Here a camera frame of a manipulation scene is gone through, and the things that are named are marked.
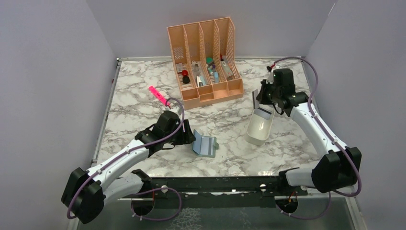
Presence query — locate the green card holder wallet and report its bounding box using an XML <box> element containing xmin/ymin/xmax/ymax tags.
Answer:
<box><xmin>192</xmin><ymin>130</ymin><xmax>219</xmax><ymax>158</ymax></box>

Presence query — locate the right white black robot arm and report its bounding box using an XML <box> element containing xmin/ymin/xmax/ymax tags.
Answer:
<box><xmin>256</xmin><ymin>67</ymin><xmax>362</xmax><ymax>195</ymax></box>

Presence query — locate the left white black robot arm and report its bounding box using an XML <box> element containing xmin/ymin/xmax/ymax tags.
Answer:
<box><xmin>61</xmin><ymin>111</ymin><xmax>196</xmax><ymax>224</ymax></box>

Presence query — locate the pink highlighter marker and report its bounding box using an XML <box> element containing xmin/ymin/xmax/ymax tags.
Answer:
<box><xmin>148</xmin><ymin>86</ymin><xmax>170</xmax><ymax>108</ymax></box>

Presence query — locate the white oblong plastic tray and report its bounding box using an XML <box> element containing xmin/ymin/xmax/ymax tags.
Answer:
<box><xmin>245</xmin><ymin>106</ymin><xmax>275</xmax><ymax>146</ymax></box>

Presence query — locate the grey red stapler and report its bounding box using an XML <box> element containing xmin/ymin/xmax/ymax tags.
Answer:
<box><xmin>220</xmin><ymin>55</ymin><xmax>234</xmax><ymax>81</ymax></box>

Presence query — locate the black round stamp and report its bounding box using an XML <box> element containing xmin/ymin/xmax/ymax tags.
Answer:
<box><xmin>182</xmin><ymin>75</ymin><xmax>191</xmax><ymax>84</ymax></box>

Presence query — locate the green eraser block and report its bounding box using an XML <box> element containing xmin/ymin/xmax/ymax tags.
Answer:
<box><xmin>206</xmin><ymin>57</ymin><xmax>214</xmax><ymax>66</ymax></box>

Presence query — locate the orange plastic desk organizer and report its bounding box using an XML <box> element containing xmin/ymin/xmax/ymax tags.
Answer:
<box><xmin>167</xmin><ymin>17</ymin><xmax>244</xmax><ymax>109</ymax></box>

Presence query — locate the black metal base rail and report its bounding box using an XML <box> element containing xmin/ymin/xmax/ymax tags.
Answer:
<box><xmin>126</xmin><ymin>170</ymin><xmax>307</xmax><ymax>209</ymax></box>

